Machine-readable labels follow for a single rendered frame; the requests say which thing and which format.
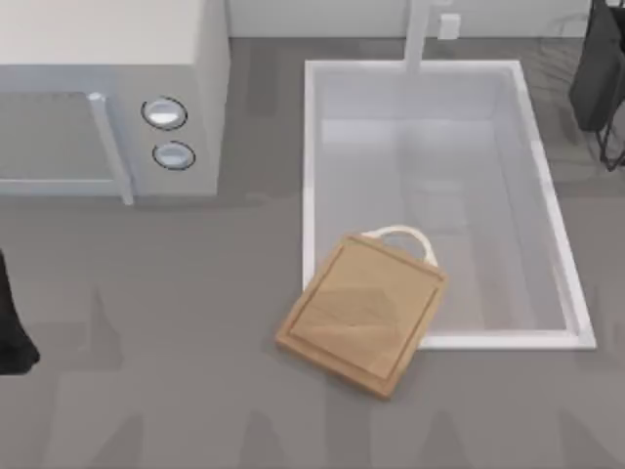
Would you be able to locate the microwave door handle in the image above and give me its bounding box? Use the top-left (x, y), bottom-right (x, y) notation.
top-left (86, 91), bottom-right (136, 206)

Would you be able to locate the white sink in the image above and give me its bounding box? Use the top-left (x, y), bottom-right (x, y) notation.
top-left (301, 59), bottom-right (599, 352)

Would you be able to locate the large microwave knob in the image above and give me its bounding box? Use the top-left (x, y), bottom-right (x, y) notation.
top-left (140, 95), bottom-right (189, 132)

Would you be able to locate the small microwave knob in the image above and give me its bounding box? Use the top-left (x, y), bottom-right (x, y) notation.
top-left (151, 140), bottom-right (197, 172)

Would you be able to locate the tall white tap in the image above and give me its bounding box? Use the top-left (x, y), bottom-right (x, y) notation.
top-left (402, 0), bottom-right (453, 75)

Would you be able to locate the white wall socket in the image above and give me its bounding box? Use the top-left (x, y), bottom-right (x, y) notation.
top-left (437, 13), bottom-right (461, 41)

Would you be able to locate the pale microwave oven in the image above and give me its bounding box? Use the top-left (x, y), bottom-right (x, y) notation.
top-left (0, 0), bottom-right (231, 206)

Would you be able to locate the wooden cutting board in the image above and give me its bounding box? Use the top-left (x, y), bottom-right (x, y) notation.
top-left (274, 224), bottom-right (449, 403)

